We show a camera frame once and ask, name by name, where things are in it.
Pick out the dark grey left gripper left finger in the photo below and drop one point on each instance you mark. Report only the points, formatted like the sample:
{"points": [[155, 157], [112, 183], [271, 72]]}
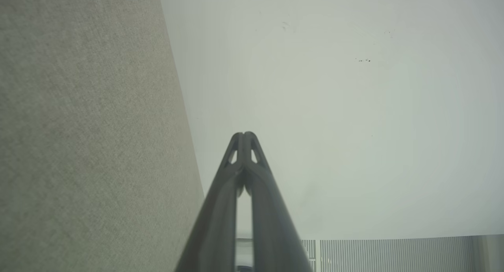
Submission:
{"points": [[216, 232]]}

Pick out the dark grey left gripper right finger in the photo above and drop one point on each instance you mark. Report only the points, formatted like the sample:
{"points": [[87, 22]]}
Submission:
{"points": [[275, 240]]}

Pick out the white slatted panel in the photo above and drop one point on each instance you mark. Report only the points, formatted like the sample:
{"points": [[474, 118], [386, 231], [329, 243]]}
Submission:
{"points": [[393, 256]]}

